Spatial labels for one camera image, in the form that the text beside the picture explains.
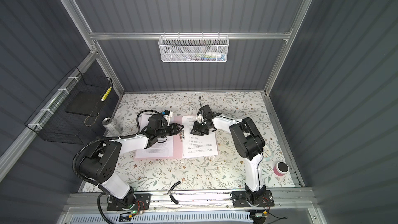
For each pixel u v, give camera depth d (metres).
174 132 0.82
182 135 0.96
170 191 0.77
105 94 0.81
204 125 0.75
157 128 0.75
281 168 0.79
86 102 0.75
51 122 0.64
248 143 0.54
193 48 1.24
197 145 0.92
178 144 0.92
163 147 0.91
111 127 0.88
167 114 0.85
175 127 0.83
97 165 0.47
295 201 0.74
